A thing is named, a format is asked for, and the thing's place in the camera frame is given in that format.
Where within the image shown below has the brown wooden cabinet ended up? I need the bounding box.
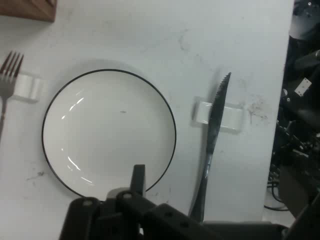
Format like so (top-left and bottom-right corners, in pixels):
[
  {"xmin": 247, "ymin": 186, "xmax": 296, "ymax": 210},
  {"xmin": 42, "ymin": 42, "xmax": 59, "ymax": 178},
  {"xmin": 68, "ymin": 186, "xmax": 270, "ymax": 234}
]
[{"xmin": 0, "ymin": 0, "xmax": 57, "ymax": 23}]

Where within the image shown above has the dark equipment beside table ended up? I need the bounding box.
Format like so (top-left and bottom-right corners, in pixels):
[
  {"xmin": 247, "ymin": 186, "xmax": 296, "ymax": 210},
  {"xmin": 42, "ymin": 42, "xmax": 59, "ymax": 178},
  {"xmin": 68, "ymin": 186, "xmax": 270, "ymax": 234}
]
[{"xmin": 264, "ymin": 0, "xmax": 320, "ymax": 226}]

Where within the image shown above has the small white tag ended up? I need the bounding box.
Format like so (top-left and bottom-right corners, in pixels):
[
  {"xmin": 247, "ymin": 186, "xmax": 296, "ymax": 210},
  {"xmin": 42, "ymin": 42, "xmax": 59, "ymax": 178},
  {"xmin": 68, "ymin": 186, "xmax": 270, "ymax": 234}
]
[{"xmin": 294, "ymin": 77, "xmax": 312, "ymax": 97}]

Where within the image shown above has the black cable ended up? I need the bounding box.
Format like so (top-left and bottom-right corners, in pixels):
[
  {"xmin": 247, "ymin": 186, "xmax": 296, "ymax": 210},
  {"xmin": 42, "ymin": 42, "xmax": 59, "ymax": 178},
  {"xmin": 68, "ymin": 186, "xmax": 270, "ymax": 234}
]
[{"xmin": 263, "ymin": 181, "xmax": 292, "ymax": 212}]

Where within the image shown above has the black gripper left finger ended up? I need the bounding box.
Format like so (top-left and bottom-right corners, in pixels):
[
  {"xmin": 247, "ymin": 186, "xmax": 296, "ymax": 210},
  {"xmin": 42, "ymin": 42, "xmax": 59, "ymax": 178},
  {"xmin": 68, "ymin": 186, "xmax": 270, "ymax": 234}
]
[{"xmin": 59, "ymin": 164, "xmax": 209, "ymax": 240}]

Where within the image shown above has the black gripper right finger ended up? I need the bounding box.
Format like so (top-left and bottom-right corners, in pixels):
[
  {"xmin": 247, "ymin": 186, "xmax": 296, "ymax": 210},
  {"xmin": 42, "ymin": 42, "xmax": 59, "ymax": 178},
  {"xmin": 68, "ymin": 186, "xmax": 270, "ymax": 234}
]
[{"xmin": 281, "ymin": 191, "xmax": 320, "ymax": 240}]

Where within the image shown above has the white ceramic knife rest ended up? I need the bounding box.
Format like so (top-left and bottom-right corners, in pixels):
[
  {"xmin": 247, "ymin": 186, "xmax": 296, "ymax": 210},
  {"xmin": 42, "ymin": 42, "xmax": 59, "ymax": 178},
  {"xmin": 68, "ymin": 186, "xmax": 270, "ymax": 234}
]
[{"xmin": 191, "ymin": 96, "xmax": 245, "ymax": 135}]

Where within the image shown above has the white ceramic fork rest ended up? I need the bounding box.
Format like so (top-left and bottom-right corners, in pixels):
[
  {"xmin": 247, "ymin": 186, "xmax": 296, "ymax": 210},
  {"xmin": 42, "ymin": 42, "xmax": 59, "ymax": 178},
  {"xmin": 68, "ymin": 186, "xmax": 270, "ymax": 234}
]
[{"xmin": 11, "ymin": 71, "xmax": 46, "ymax": 103}]

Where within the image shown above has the dark serrated table knife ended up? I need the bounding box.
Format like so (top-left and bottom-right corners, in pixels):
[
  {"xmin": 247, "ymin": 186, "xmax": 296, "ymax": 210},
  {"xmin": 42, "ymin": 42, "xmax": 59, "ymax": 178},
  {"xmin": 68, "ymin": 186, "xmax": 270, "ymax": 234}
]
[{"xmin": 188, "ymin": 72, "xmax": 232, "ymax": 223}]

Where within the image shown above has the white plate with black rim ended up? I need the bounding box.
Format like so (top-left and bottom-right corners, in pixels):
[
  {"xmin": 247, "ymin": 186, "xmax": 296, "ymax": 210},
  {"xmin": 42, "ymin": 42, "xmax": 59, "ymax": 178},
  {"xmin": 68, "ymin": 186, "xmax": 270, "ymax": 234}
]
[{"xmin": 41, "ymin": 68, "xmax": 177, "ymax": 203}]

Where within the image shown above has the silver metal fork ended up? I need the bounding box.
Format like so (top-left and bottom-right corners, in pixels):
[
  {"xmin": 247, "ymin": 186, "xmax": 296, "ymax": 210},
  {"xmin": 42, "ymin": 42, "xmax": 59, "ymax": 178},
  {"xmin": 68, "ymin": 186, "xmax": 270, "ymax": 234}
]
[{"xmin": 0, "ymin": 51, "xmax": 25, "ymax": 143}]

